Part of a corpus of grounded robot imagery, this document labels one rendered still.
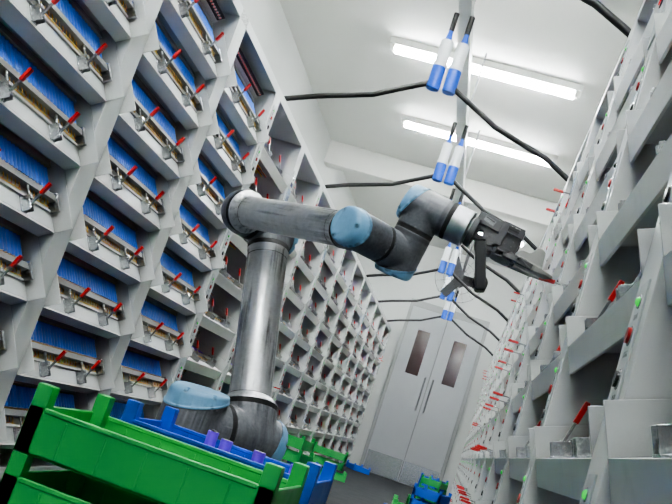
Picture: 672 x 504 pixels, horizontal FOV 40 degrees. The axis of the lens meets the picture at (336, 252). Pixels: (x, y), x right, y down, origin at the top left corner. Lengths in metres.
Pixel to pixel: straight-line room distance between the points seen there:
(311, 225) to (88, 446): 1.18
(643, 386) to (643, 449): 0.05
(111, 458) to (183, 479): 0.09
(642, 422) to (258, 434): 1.56
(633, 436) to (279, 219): 1.53
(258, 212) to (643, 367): 1.61
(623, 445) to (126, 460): 0.53
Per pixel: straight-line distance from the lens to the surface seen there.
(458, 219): 2.11
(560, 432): 1.56
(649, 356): 0.87
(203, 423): 2.22
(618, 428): 0.86
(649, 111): 1.50
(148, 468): 1.07
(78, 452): 1.10
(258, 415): 2.33
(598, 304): 1.59
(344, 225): 2.04
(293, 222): 2.22
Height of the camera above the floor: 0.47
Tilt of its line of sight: 10 degrees up
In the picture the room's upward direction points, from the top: 19 degrees clockwise
